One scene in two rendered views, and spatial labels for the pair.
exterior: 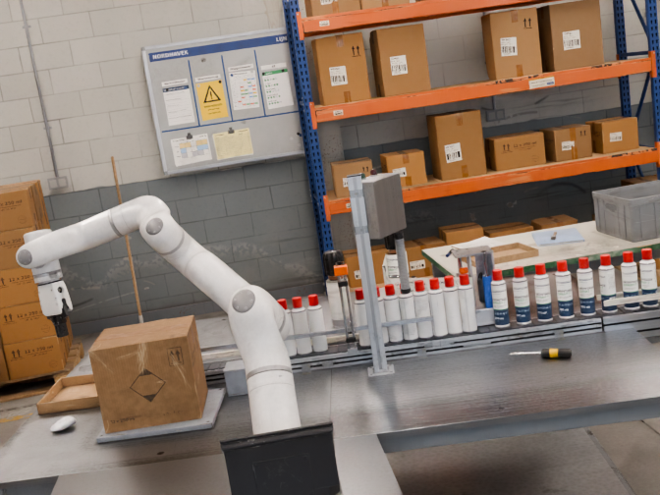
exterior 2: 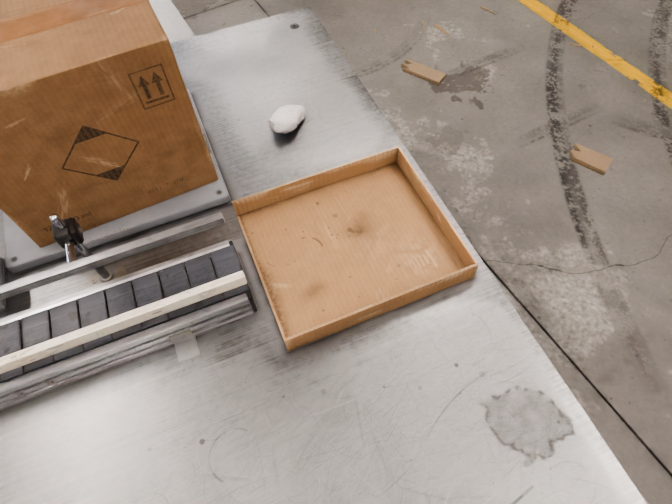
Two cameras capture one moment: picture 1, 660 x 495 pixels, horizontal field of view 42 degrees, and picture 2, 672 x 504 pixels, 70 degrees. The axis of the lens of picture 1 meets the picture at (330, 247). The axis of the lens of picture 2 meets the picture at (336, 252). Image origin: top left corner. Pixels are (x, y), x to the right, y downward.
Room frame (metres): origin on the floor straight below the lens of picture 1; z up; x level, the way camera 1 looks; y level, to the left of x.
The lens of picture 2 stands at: (3.31, 0.75, 1.48)
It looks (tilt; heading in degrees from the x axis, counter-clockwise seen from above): 58 degrees down; 158
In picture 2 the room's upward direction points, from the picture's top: 3 degrees counter-clockwise
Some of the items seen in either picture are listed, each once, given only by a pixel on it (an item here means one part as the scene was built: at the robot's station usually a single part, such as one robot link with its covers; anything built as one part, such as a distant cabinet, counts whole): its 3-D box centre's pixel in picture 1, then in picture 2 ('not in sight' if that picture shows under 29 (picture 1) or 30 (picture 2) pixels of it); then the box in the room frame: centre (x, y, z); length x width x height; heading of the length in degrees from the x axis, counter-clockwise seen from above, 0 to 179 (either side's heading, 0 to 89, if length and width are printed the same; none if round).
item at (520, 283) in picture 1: (521, 295); not in sight; (2.86, -0.64, 0.98); 0.05 x 0.05 x 0.20
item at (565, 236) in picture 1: (557, 237); not in sight; (4.48, -1.22, 0.81); 0.32 x 0.24 x 0.01; 171
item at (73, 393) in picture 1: (90, 390); (349, 238); (2.92, 0.92, 0.85); 0.30 x 0.26 x 0.04; 88
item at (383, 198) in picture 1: (377, 205); not in sight; (2.80, -0.18, 1.38); 0.17 x 0.10 x 0.19; 143
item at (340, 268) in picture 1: (346, 305); not in sight; (2.84, -0.03, 1.05); 0.10 x 0.04 x 0.33; 178
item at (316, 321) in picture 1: (316, 323); not in sight; (2.89, 0.08, 0.98); 0.05 x 0.05 x 0.20
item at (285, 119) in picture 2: (63, 423); (288, 118); (2.63, 0.94, 0.85); 0.08 x 0.07 x 0.04; 95
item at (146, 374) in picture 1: (151, 372); (80, 105); (2.60, 0.62, 0.99); 0.30 x 0.24 x 0.27; 92
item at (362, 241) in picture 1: (367, 275); not in sight; (2.74, -0.11, 1.16); 0.04 x 0.04 x 0.67; 88
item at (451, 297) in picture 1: (452, 304); not in sight; (2.87, -0.39, 0.98); 0.05 x 0.05 x 0.20
